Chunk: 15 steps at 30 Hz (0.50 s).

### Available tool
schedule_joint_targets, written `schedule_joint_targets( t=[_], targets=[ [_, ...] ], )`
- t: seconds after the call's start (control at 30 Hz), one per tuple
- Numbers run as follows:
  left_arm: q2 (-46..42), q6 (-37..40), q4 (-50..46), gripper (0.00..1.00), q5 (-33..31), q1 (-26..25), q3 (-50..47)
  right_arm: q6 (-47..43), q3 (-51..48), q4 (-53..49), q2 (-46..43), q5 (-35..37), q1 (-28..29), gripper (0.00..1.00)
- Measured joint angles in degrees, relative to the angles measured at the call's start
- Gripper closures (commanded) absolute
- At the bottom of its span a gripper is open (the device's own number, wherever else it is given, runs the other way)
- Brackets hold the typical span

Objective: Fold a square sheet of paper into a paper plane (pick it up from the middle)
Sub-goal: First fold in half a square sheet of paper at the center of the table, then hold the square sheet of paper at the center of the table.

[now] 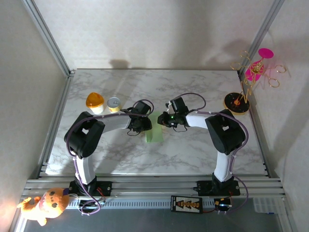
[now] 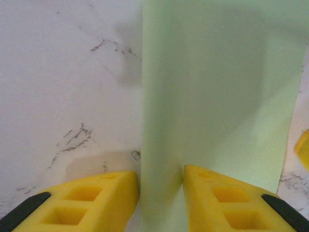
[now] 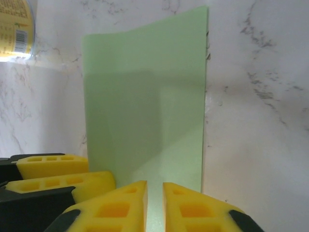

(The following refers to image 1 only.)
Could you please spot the white cup orange lid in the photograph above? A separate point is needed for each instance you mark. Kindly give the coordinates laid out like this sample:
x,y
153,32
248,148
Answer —
x,y
94,100

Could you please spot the orange plush toy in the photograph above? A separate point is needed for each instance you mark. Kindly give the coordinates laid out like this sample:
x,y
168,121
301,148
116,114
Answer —
x,y
48,205

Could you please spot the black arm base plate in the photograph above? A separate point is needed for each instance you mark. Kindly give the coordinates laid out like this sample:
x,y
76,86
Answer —
x,y
106,187
204,188

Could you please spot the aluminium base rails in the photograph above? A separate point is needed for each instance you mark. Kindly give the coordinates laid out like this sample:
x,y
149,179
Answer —
x,y
157,186

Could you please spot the tin can yellow label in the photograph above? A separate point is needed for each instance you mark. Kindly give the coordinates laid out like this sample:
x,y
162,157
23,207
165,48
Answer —
x,y
114,102

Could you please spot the pink plastic glass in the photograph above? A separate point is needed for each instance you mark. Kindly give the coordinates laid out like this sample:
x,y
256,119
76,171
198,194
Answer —
x,y
265,53

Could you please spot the black orange power board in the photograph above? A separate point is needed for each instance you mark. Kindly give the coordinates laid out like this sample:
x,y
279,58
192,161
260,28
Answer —
x,y
186,205

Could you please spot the aluminium table side rail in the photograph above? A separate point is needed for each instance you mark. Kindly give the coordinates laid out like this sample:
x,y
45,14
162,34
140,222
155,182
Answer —
x,y
63,96
262,145

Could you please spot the clear plastic box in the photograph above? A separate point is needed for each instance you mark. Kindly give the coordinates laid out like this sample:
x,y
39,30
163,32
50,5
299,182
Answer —
x,y
264,205

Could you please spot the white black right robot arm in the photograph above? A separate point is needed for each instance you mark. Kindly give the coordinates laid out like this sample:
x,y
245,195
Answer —
x,y
223,169

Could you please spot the aluminium frame post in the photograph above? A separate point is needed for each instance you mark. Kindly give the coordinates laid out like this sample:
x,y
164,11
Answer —
x,y
260,36
49,36

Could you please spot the black yellow connector module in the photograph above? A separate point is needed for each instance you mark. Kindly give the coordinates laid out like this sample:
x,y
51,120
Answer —
x,y
220,203

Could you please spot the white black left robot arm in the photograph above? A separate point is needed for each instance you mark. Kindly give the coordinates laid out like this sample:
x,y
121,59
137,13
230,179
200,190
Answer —
x,y
88,169

